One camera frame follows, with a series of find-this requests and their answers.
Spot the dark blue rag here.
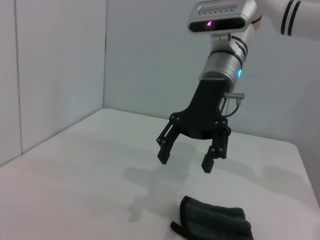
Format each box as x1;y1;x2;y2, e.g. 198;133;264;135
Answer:
170;195;256;240

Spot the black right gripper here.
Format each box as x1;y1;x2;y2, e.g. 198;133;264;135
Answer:
156;77;231;173

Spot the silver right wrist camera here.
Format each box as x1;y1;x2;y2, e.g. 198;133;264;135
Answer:
187;0;258;41

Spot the right gripper connector cable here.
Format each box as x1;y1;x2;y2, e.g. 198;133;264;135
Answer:
223;91;246;118

